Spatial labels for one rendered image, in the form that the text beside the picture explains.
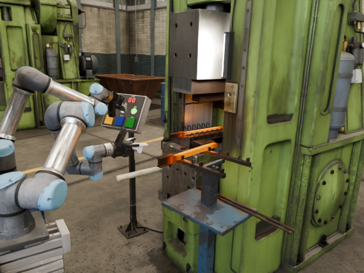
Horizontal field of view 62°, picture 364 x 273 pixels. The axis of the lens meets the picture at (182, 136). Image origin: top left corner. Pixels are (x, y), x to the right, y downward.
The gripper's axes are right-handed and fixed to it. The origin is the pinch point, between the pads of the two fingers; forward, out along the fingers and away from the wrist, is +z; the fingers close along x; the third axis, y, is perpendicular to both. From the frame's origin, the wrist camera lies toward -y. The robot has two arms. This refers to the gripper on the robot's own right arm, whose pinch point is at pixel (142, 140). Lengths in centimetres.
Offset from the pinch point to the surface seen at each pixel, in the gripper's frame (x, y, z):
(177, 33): -8, -63, 31
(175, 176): 0.9, 28.6, 24.7
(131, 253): -29, 100, 7
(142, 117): -40.0, -4.9, 22.8
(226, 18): 12, -73, 53
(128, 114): -49, -6, 16
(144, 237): -42, 100, 26
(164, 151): -11.9, 14.5, 24.7
